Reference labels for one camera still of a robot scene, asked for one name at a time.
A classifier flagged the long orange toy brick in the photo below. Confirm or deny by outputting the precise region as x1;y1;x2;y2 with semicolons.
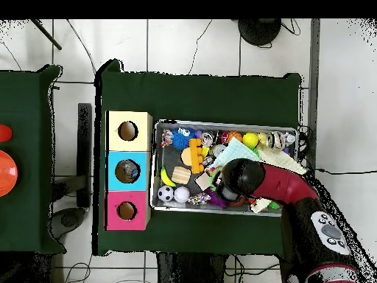
188;138;205;175

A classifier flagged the pale blue waffle cloth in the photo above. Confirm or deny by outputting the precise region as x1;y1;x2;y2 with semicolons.
211;138;261;172

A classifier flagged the cream yellow knitted cloth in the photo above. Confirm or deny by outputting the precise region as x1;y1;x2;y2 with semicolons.
250;146;309;214

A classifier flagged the shallow clear mesh bin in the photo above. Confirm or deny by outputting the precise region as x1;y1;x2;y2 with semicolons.
152;120;298;218

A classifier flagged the wooden box with three holes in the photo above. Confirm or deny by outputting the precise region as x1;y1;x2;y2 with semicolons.
105;111;153;231

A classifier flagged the blue spiky ball with eyes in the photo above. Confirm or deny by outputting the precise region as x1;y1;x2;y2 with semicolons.
170;127;197;151

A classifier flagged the black drink can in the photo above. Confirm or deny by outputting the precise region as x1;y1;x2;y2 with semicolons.
200;131;216;147

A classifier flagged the plain wooden cube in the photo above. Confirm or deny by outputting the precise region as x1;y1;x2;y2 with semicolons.
194;171;214;192

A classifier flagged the white baseball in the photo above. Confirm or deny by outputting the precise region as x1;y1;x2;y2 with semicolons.
174;186;191;204

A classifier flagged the small soccer ball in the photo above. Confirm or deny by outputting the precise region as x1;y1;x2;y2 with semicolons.
158;185;175;203

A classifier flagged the small orange basketball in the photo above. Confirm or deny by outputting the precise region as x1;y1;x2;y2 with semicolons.
228;130;244;144

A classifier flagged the purple spiky toy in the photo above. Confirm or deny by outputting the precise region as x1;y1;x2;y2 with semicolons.
205;189;230;210

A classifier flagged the crushed shiny silver can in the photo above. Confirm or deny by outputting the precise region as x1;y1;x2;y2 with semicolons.
267;130;284;150

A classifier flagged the black upright panel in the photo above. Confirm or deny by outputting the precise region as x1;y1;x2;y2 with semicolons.
77;102;94;209

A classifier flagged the grey round floor base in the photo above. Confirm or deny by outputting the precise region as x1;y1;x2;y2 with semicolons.
49;206;87;238

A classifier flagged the black round stand base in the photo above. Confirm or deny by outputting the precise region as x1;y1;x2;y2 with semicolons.
238;18;283;47

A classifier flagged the dark green side table cloth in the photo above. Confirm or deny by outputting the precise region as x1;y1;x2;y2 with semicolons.
0;64;65;256

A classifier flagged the orange disc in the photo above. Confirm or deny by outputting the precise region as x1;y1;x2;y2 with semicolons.
0;150;18;198

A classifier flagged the small red object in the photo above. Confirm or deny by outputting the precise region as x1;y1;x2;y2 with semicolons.
0;123;13;143

